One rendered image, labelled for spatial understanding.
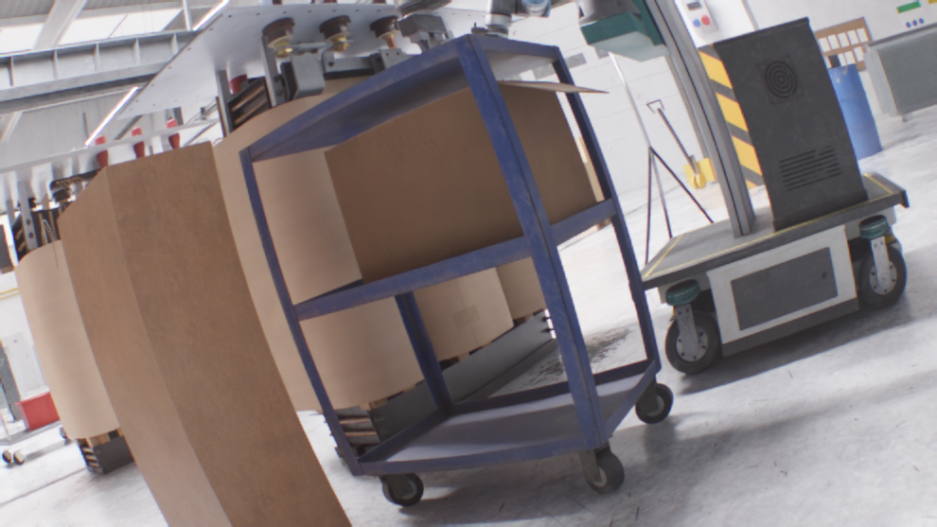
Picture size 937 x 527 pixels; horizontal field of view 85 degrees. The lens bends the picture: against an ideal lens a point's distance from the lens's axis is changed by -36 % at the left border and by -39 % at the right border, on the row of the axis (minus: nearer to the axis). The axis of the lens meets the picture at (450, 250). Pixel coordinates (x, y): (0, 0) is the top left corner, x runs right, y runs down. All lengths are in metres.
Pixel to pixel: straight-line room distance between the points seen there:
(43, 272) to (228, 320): 2.06
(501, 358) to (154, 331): 1.75
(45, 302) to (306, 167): 1.74
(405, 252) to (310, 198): 0.65
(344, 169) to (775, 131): 1.07
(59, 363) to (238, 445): 2.08
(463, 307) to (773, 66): 1.36
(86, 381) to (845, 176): 3.13
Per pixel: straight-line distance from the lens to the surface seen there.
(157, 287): 1.32
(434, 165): 1.43
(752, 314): 1.85
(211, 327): 1.38
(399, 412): 2.34
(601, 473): 1.41
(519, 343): 2.90
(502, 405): 1.94
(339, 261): 2.10
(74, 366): 3.30
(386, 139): 1.48
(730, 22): 7.06
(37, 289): 3.37
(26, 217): 3.47
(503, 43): 1.45
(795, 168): 1.85
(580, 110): 1.66
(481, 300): 2.52
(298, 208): 2.10
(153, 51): 12.15
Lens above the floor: 0.60
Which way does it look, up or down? 2 degrees down
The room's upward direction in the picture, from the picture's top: 19 degrees counter-clockwise
